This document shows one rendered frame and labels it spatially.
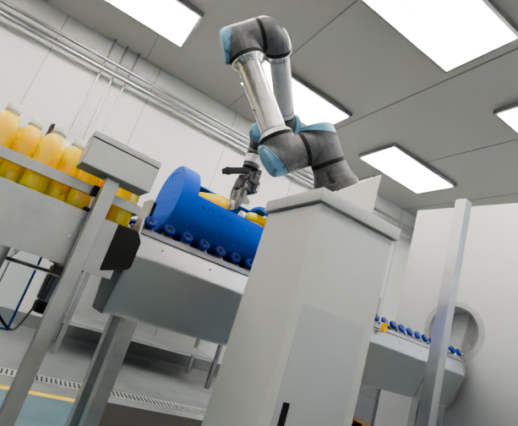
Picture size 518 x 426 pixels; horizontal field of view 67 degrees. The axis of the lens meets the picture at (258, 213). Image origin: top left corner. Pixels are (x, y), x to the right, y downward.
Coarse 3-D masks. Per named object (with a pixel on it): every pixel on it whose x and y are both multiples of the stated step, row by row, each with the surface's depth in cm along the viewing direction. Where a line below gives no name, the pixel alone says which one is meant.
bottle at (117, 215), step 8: (120, 192) 124; (128, 192) 124; (128, 200) 124; (136, 200) 126; (112, 208) 123; (120, 208) 122; (112, 216) 121; (120, 216) 122; (128, 216) 124; (120, 224) 122
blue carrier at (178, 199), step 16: (176, 176) 154; (192, 176) 146; (160, 192) 162; (176, 192) 145; (192, 192) 142; (208, 192) 169; (160, 208) 153; (176, 208) 139; (192, 208) 142; (208, 208) 145; (224, 208) 149; (240, 208) 178; (256, 208) 176; (160, 224) 145; (176, 224) 142; (192, 224) 144; (208, 224) 146; (224, 224) 149; (240, 224) 153; (256, 224) 157; (176, 240) 151; (208, 240) 150; (224, 240) 152; (240, 240) 154; (256, 240) 157; (224, 256) 158; (240, 256) 158
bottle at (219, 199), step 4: (200, 192) 152; (204, 196) 151; (208, 196) 152; (212, 196) 153; (216, 196) 154; (220, 196) 155; (224, 196) 157; (212, 200) 152; (216, 200) 153; (220, 200) 154; (224, 200) 155; (228, 200) 158; (216, 204) 153; (220, 204) 154; (224, 204) 155; (228, 204) 157; (228, 208) 160
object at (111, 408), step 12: (108, 408) 190; (120, 408) 196; (132, 408) 202; (108, 420) 175; (120, 420) 179; (132, 420) 184; (144, 420) 190; (156, 420) 196; (168, 420) 202; (180, 420) 209; (192, 420) 216
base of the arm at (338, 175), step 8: (336, 160) 125; (344, 160) 127; (312, 168) 130; (320, 168) 126; (328, 168) 125; (336, 168) 125; (344, 168) 125; (320, 176) 126; (328, 176) 125; (336, 176) 124; (344, 176) 124; (352, 176) 126; (320, 184) 126; (328, 184) 126; (336, 184) 123; (344, 184) 123; (352, 184) 125
